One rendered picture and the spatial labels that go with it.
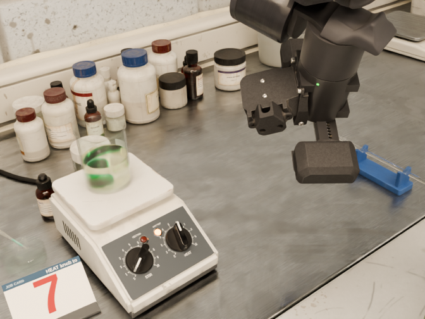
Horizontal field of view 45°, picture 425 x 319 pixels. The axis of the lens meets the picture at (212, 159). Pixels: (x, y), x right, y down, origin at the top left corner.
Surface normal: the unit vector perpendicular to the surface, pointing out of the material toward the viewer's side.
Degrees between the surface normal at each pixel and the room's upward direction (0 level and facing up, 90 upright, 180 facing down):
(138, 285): 30
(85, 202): 0
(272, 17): 84
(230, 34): 90
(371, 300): 0
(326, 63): 111
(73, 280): 40
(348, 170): 69
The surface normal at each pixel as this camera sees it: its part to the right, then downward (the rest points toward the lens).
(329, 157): 0.01, -0.55
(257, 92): -0.30, -0.50
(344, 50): 0.03, 0.84
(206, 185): -0.04, -0.84
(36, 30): 0.59, 0.42
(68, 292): 0.30, -0.36
